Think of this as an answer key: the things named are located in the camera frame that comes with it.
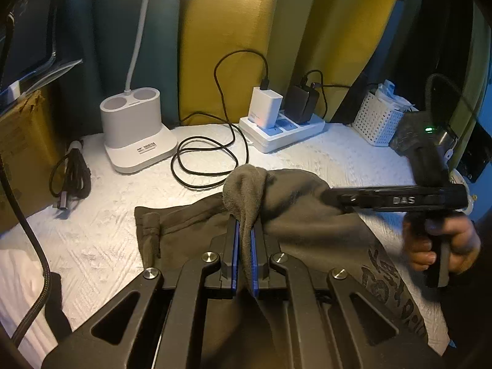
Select teal curtain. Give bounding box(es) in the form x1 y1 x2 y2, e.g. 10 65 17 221
59 0 183 139

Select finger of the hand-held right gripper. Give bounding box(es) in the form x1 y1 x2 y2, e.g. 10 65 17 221
326 187 387 214

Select black charger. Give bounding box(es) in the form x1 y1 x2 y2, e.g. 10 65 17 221
285 85 319 124

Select white textured tablecloth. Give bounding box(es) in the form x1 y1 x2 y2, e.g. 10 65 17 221
0 123 462 358

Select black display device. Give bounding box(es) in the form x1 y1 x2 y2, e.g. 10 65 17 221
0 0 64 89

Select black braided cable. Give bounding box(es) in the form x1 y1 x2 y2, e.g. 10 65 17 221
0 150 50 348

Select cardboard box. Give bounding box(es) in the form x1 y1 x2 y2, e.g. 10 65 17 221
0 88 66 235

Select steel tumbler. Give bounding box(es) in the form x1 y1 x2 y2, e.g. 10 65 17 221
440 130 459 158

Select brown t-shirt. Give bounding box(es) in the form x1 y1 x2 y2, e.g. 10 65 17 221
134 163 450 369

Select white desk lamp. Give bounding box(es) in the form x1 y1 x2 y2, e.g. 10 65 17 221
99 0 178 174

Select person's right hand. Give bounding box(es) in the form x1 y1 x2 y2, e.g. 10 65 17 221
403 213 482 275

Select coiled black cable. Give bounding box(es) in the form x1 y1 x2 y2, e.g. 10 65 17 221
49 140 92 211

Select white crumpled packets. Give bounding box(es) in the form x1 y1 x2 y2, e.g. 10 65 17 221
375 80 414 112

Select white charger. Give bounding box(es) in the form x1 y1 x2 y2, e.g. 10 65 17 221
250 86 284 128

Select yellow curtain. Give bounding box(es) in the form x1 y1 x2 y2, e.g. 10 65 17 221
179 0 408 127

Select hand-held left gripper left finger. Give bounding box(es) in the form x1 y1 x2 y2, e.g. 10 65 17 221
42 215 242 369

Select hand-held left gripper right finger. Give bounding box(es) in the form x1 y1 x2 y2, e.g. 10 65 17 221
250 223 448 369

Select white plastic basket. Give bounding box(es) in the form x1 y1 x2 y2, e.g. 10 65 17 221
353 90 408 147

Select clear plastic sleeve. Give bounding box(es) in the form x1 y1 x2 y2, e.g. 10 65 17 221
0 59 83 104

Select white power strip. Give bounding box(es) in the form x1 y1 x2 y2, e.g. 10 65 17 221
239 109 326 153

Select black charger cable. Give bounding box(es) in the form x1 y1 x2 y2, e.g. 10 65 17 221
300 70 381 124
171 49 270 191

